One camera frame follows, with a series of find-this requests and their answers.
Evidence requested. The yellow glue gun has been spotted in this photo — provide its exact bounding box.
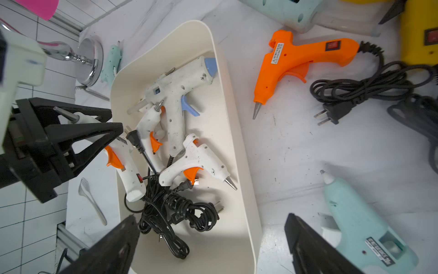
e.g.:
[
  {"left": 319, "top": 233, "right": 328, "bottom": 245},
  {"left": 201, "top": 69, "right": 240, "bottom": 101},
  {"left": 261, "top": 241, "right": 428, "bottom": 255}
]
[{"left": 400, "top": 0, "right": 438, "bottom": 66}]

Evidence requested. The large white glue gun blue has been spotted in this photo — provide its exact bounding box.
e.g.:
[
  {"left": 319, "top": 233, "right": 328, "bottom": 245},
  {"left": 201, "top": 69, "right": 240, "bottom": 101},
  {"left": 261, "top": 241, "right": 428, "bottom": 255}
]
[{"left": 127, "top": 56, "right": 218, "bottom": 157}]

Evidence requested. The white glue gun orange trigger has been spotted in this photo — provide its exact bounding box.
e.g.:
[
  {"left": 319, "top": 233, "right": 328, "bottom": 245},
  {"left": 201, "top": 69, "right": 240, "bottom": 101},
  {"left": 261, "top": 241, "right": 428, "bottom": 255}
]
[{"left": 159, "top": 134, "right": 237, "bottom": 191}]

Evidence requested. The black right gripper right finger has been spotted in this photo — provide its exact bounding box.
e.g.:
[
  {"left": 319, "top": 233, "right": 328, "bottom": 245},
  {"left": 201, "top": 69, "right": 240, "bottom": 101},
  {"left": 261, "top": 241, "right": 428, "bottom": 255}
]
[{"left": 285, "top": 213, "right": 362, "bottom": 274}]

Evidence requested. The pink plastic wine glass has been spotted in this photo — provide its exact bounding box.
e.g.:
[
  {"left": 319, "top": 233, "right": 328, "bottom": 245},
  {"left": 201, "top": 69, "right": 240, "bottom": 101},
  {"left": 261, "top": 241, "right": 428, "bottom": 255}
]
[{"left": 15, "top": 0, "right": 59, "bottom": 21}]

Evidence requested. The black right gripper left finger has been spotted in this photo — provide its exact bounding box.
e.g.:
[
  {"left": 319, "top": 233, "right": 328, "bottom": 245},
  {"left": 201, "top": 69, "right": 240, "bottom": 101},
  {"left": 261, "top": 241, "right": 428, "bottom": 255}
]
[{"left": 61, "top": 215, "right": 140, "bottom": 274}]

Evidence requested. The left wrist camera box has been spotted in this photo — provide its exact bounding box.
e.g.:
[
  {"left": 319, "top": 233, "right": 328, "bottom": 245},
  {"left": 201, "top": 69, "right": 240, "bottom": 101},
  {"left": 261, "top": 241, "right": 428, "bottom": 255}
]
[{"left": 1, "top": 27, "right": 47, "bottom": 142}]

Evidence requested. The cream plastic storage tray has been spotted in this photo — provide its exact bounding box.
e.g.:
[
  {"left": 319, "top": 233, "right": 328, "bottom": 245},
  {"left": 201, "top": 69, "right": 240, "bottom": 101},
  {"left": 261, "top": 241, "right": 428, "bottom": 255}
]
[{"left": 111, "top": 20, "right": 262, "bottom": 274}]

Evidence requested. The small mint glue gun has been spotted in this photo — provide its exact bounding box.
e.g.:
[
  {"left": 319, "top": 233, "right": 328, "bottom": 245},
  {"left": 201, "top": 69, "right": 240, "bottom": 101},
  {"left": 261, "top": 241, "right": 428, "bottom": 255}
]
[{"left": 101, "top": 41, "right": 122, "bottom": 86}]

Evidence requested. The chrome glass holder stand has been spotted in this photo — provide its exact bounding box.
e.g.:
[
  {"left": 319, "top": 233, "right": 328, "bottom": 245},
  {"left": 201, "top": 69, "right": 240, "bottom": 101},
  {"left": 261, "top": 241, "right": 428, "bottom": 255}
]
[{"left": 0, "top": 16, "right": 104, "bottom": 87}]

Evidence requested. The silver metal fork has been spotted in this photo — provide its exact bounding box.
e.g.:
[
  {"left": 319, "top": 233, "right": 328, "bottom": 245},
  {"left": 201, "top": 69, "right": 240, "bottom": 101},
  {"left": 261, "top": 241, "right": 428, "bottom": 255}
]
[{"left": 78, "top": 178, "right": 108, "bottom": 226}]

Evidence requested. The large mint glue gun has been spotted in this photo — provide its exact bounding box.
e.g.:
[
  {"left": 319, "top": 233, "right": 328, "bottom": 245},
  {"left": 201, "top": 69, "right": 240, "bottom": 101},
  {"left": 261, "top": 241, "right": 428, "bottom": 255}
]
[{"left": 242, "top": 0, "right": 382, "bottom": 37}]

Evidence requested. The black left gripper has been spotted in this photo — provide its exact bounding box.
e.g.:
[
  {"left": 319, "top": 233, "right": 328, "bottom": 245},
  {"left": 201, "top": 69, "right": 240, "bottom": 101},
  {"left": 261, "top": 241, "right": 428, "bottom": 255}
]
[{"left": 1, "top": 98, "right": 123, "bottom": 203}]

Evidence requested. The small white glue gun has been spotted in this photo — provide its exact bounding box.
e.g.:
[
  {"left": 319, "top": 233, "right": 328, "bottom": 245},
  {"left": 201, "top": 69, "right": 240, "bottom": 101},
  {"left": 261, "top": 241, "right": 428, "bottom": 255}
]
[{"left": 136, "top": 100, "right": 165, "bottom": 173}]

